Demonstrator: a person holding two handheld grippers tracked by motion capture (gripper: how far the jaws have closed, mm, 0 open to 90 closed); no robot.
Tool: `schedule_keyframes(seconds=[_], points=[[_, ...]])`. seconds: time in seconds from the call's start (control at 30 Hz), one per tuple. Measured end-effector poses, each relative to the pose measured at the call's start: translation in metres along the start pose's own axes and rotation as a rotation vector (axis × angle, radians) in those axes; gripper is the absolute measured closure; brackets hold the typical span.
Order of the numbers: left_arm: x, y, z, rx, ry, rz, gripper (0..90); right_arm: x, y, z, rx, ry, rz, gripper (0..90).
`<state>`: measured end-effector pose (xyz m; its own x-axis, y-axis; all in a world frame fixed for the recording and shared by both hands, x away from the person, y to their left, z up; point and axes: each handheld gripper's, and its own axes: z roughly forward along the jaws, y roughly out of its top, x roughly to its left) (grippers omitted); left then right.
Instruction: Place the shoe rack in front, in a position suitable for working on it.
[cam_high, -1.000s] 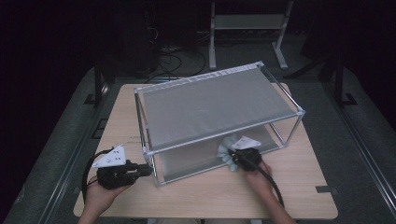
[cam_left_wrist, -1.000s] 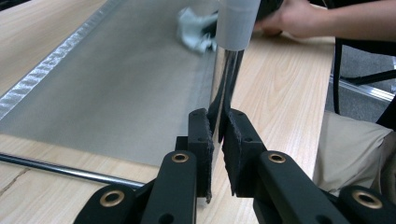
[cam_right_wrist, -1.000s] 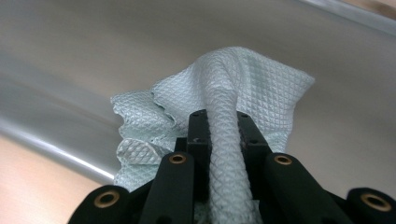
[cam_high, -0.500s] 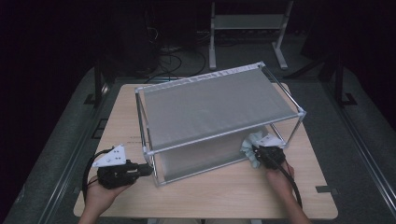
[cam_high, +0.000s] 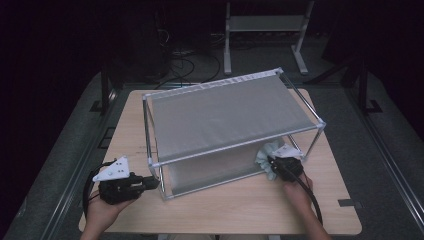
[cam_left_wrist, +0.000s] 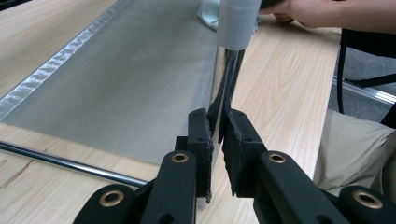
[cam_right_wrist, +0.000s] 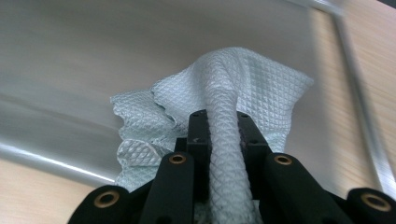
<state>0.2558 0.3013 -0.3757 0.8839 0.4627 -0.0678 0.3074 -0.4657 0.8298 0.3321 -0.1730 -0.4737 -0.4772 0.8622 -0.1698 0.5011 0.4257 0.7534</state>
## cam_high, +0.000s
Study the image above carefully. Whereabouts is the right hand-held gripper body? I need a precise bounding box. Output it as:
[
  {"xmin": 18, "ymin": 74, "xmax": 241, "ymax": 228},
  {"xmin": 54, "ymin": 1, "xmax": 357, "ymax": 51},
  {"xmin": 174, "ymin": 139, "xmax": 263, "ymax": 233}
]
[{"xmin": 268, "ymin": 143, "xmax": 305, "ymax": 183}]

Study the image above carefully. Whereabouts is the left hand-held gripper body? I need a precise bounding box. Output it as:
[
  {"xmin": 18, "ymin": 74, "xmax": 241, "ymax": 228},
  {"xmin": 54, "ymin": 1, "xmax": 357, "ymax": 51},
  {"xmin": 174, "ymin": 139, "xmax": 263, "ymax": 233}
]
[{"xmin": 92, "ymin": 155, "xmax": 148, "ymax": 206}]

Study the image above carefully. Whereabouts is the pale green cleaning cloth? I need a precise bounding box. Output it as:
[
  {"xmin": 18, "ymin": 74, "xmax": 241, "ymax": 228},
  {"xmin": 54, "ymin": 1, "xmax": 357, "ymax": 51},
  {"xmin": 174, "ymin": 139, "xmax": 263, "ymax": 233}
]
[{"xmin": 254, "ymin": 139, "xmax": 284, "ymax": 181}]

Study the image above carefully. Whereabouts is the two-tier metal frame rack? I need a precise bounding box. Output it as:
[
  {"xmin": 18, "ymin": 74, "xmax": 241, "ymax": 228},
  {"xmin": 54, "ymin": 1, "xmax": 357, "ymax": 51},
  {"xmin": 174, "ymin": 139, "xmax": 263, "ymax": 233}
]
[{"xmin": 142, "ymin": 67, "xmax": 327, "ymax": 201}]

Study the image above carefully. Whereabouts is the person's left hand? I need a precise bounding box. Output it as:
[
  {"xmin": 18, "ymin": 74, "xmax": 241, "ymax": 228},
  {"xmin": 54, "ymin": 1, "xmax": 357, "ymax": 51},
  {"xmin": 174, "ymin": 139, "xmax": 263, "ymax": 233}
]
[{"xmin": 83, "ymin": 191, "xmax": 136, "ymax": 234}]

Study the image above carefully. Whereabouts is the person's right hand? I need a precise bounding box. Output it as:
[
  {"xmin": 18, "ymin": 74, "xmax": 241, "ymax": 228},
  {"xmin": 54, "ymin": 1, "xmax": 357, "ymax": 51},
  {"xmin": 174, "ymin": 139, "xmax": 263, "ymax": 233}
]
[{"xmin": 283, "ymin": 173, "xmax": 314, "ymax": 214}]

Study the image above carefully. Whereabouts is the dark floor socket plate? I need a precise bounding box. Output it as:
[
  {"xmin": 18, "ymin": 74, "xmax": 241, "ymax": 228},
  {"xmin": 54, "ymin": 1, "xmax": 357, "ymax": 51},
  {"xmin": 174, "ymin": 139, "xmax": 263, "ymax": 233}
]
[{"xmin": 98, "ymin": 126, "xmax": 116, "ymax": 149}]

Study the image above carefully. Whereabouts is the black tape strip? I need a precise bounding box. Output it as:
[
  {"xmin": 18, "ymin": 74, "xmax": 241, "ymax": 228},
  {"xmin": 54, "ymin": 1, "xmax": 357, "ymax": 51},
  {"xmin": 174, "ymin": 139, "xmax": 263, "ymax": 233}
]
[{"xmin": 337, "ymin": 198, "xmax": 363, "ymax": 208}]

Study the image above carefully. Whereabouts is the black upright stand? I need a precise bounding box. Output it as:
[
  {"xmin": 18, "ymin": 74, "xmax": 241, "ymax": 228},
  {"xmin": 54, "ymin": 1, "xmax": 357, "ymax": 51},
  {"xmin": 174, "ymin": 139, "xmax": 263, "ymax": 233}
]
[
  {"xmin": 358, "ymin": 61, "xmax": 384, "ymax": 116},
  {"xmin": 89, "ymin": 63, "xmax": 118, "ymax": 116}
]

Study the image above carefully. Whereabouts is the left hand-held gripper black cable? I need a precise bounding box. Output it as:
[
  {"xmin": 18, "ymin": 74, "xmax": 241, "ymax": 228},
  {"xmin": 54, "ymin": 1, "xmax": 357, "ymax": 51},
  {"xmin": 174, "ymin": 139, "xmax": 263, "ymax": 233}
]
[{"xmin": 82, "ymin": 159, "xmax": 118, "ymax": 218}]

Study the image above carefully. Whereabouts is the hand-held gripper black cable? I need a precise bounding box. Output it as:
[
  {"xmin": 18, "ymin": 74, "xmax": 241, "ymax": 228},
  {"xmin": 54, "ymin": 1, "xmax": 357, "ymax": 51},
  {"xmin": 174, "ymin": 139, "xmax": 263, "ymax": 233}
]
[
  {"xmin": 279, "ymin": 166, "xmax": 324, "ymax": 225},
  {"xmin": 82, "ymin": 159, "xmax": 118, "ymax": 218}
]

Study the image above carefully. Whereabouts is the right hand-held gripper black cable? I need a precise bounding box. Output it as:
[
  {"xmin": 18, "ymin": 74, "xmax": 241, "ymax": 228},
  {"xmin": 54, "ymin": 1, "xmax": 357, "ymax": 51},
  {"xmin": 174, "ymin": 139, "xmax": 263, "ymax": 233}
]
[{"xmin": 279, "ymin": 166, "xmax": 324, "ymax": 225}]

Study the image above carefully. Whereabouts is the metal floor rail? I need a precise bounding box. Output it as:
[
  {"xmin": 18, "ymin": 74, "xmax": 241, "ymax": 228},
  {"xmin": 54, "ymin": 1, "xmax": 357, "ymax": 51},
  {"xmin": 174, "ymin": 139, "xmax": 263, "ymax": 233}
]
[
  {"xmin": 346, "ymin": 88, "xmax": 424, "ymax": 231},
  {"xmin": 39, "ymin": 89, "xmax": 118, "ymax": 240}
]

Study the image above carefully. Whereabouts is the tangle of black floor cables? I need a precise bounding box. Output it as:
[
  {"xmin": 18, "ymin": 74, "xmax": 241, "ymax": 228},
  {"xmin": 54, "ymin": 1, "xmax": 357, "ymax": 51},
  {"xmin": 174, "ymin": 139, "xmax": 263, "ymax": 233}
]
[{"xmin": 156, "ymin": 28, "xmax": 223, "ymax": 89}]

